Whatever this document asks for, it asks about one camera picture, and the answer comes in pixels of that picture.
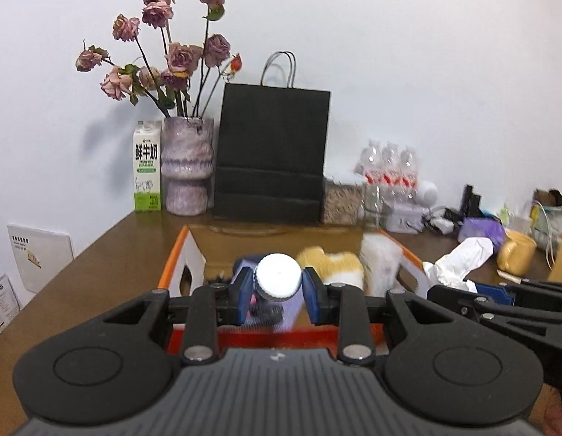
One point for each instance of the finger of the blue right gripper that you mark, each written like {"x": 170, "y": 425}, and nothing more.
{"x": 495, "y": 293}

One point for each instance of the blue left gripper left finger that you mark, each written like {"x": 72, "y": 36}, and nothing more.
{"x": 244, "y": 287}

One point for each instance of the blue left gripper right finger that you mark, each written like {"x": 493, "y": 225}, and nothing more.
{"x": 314, "y": 295}

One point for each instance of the white capped small bottle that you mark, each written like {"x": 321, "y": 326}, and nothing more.
{"x": 277, "y": 277}

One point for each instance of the orange white cardboard box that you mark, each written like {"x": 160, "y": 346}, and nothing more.
{"x": 205, "y": 251}

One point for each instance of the yellow white plush toy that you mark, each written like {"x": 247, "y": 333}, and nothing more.
{"x": 343, "y": 267}

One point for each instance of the yellow mug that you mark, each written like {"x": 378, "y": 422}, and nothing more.
{"x": 516, "y": 253}

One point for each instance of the purple tissue pack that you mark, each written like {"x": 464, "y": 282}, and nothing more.
{"x": 483, "y": 228}

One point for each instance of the white cotton swab box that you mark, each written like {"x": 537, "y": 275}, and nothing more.
{"x": 381, "y": 257}

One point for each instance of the white power adapter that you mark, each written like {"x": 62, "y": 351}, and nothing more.
{"x": 443, "y": 225}

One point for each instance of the clear container of seeds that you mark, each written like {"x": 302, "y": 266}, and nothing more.
{"x": 342, "y": 195}

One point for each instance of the empty glass jar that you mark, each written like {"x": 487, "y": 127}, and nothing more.
{"x": 372, "y": 206}

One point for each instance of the white tin box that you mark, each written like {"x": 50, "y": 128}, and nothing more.
{"x": 402, "y": 218}

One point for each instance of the white round speaker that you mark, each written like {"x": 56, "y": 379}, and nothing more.
{"x": 426, "y": 194}

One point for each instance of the water bottle left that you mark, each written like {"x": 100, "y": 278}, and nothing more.
{"x": 369, "y": 164}

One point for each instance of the water bottle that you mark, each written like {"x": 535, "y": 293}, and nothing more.
{"x": 391, "y": 171}
{"x": 409, "y": 173}
{"x": 369, "y": 164}

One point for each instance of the purple marbled ceramic vase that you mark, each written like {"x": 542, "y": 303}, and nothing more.
{"x": 187, "y": 164}

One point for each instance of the water bottle middle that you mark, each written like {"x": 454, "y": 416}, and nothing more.
{"x": 391, "y": 171}

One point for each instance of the black paper shopping bag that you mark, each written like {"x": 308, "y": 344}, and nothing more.
{"x": 271, "y": 151}

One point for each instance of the water bottle right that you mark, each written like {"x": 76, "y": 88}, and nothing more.
{"x": 409, "y": 173}

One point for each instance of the white green milk carton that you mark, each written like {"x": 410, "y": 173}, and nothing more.
{"x": 146, "y": 163}

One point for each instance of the dried pink rose bouquet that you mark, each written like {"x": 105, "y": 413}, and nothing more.
{"x": 185, "y": 84}

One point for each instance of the blue white leaflets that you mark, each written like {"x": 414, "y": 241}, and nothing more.
{"x": 9, "y": 305}

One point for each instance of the white booklet on wall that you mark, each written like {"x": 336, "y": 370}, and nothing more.
{"x": 40, "y": 255}

